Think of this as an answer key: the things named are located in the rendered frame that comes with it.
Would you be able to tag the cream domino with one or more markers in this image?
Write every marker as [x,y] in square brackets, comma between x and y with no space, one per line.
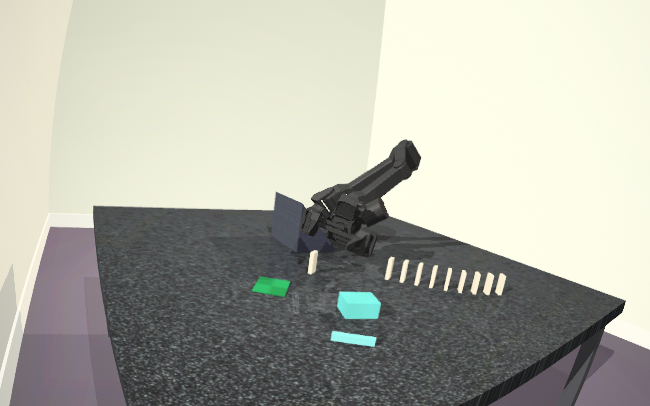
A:
[434,272]
[312,261]
[500,285]
[488,284]
[404,271]
[447,278]
[475,282]
[389,269]
[463,275]
[417,279]

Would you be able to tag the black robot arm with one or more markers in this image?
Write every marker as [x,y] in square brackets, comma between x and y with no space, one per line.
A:
[361,198]

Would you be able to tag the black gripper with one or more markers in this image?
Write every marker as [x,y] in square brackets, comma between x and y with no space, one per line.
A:
[340,230]

